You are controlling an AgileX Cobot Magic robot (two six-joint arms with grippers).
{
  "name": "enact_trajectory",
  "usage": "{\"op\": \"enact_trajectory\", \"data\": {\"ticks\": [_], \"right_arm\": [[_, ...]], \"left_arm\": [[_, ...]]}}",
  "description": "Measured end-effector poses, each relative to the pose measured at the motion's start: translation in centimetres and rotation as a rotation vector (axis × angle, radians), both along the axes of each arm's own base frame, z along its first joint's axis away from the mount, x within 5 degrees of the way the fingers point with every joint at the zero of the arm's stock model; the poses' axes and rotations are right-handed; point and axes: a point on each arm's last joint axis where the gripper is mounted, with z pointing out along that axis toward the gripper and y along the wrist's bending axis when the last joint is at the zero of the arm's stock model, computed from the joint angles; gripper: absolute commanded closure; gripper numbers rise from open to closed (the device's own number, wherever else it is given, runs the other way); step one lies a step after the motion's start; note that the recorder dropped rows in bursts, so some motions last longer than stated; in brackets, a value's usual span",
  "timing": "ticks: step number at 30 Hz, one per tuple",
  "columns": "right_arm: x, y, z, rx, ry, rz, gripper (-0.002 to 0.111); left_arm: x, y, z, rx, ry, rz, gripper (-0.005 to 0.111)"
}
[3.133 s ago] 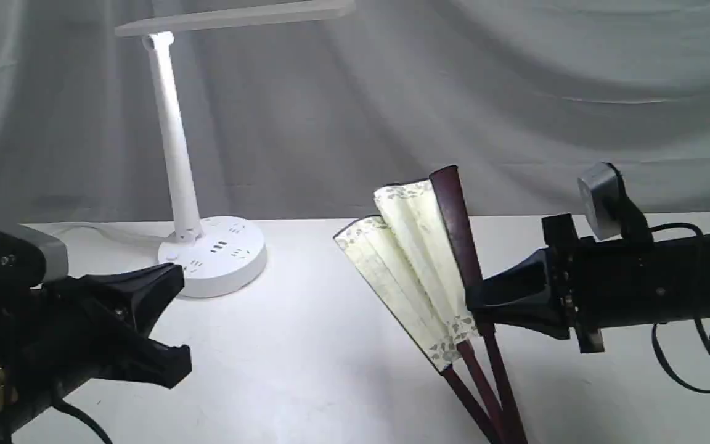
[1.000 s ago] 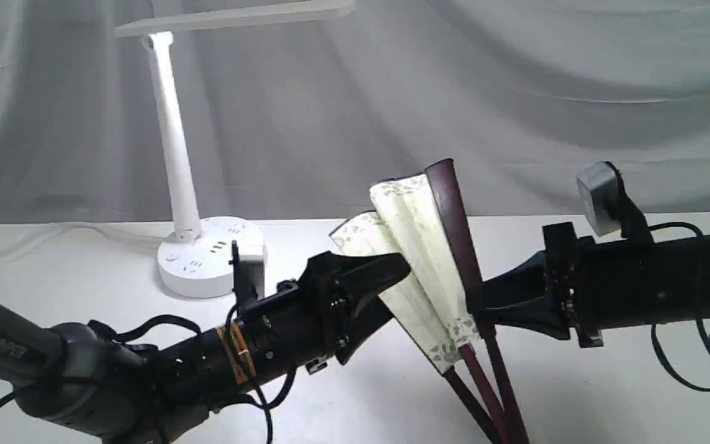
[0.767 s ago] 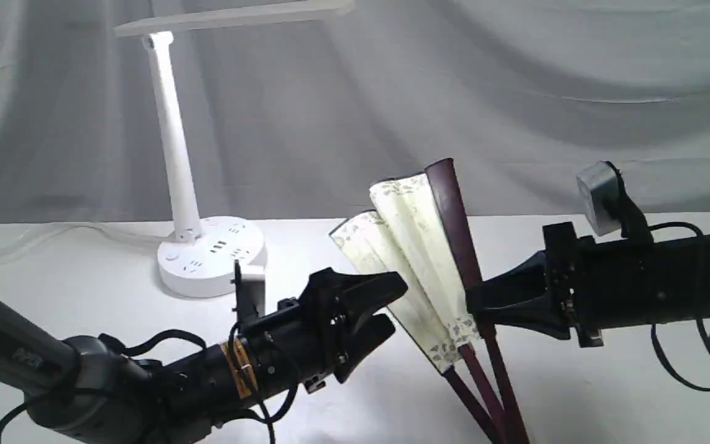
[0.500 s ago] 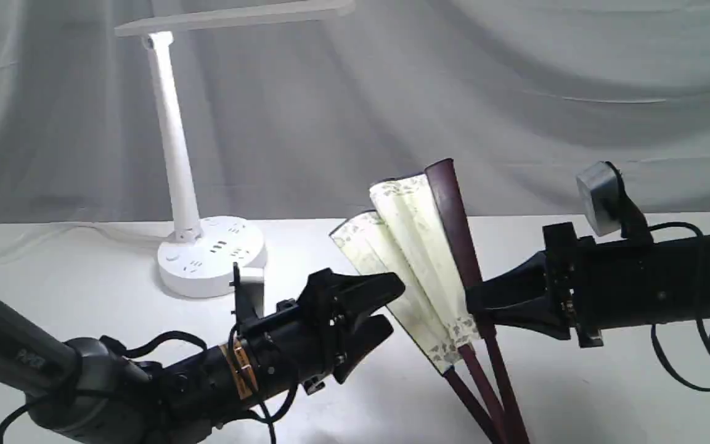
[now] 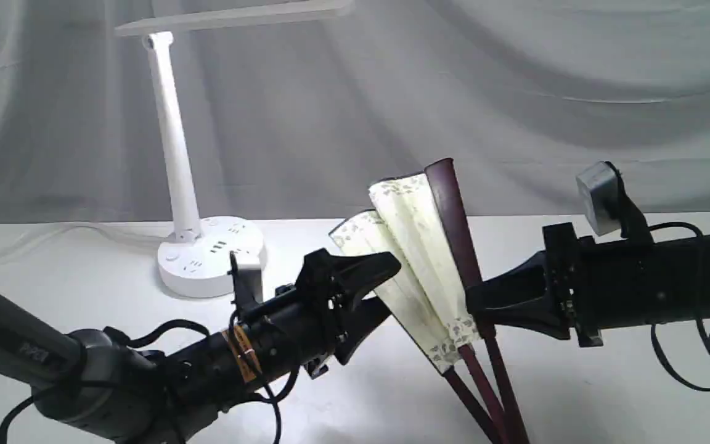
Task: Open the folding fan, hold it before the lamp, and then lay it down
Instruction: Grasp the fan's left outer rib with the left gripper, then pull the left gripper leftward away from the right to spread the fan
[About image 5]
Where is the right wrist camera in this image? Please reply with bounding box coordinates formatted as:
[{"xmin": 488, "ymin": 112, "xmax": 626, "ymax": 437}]
[{"xmin": 576, "ymin": 161, "xmax": 653, "ymax": 245}]

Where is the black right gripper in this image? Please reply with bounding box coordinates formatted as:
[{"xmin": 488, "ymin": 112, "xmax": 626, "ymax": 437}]
[{"xmin": 465, "ymin": 224, "xmax": 710, "ymax": 347}]

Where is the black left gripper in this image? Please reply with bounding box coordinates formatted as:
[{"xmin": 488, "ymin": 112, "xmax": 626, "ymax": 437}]
[{"xmin": 164, "ymin": 249, "xmax": 402, "ymax": 408}]

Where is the white power cable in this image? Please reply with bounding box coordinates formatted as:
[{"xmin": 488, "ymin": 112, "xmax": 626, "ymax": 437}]
[{"xmin": 0, "ymin": 223, "xmax": 171, "ymax": 278}]

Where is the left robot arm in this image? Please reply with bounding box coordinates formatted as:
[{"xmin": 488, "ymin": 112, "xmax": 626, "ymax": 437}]
[{"xmin": 0, "ymin": 249, "xmax": 402, "ymax": 443}]

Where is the grey backdrop curtain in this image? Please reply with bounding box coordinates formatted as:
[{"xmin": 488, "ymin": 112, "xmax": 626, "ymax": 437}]
[{"xmin": 0, "ymin": 1, "xmax": 710, "ymax": 224}]

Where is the white desk lamp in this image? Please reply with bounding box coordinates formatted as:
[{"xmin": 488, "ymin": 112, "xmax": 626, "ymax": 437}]
[{"xmin": 115, "ymin": 1, "xmax": 353, "ymax": 300}]

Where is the paper folding fan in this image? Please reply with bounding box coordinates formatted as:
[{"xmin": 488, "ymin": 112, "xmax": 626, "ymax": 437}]
[{"xmin": 328, "ymin": 158, "xmax": 529, "ymax": 443}]

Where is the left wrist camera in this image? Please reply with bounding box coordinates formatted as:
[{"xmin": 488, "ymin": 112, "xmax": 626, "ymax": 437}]
[{"xmin": 229, "ymin": 251, "xmax": 264, "ymax": 321}]

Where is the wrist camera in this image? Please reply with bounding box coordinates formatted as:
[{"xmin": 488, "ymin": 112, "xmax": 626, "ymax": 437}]
[
  {"xmin": 576, "ymin": 161, "xmax": 653, "ymax": 245},
  {"xmin": 229, "ymin": 251, "xmax": 264, "ymax": 321}
]

